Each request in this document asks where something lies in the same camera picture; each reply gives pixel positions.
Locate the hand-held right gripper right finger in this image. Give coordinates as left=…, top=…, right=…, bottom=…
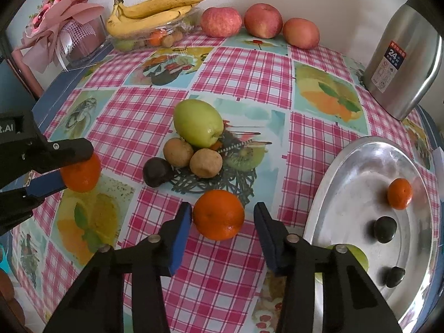
left=253, top=202, right=403, bottom=333

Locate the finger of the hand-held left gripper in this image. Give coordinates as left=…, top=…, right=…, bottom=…
left=31, top=138, right=94, bottom=173
left=0, top=171, right=69, bottom=236

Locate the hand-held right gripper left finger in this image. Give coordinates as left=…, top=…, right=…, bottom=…
left=43, top=202, right=193, bottom=333

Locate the dark purple plum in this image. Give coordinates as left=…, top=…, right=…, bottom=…
left=374, top=216, right=397, bottom=244
left=143, top=157, right=174, bottom=188
left=384, top=266, right=406, bottom=288

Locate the round metal plate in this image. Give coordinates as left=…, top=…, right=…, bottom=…
left=303, top=136, right=442, bottom=330

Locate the clear glass vase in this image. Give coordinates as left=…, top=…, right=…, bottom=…
left=60, top=17, right=106, bottom=66

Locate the pink flower bouquet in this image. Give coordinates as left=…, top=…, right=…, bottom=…
left=19, top=0, right=105, bottom=73

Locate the bunch of yellow bananas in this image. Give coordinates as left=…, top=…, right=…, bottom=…
left=106, top=0, right=208, bottom=38

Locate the pink checked tablecloth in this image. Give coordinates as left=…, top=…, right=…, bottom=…
left=10, top=29, right=444, bottom=333

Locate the clear plastic container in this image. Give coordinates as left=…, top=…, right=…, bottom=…
left=111, top=6, right=202, bottom=52

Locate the red apple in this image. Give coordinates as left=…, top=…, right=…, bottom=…
left=201, top=7, right=243, bottom=38
left=244, top=3, right=283, bottom=39
left=282, top=18, right=320, bottom=49

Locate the stainless steel thermos jug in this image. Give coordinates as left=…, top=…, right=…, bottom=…
left=362, top=0, right=444, bottom=121

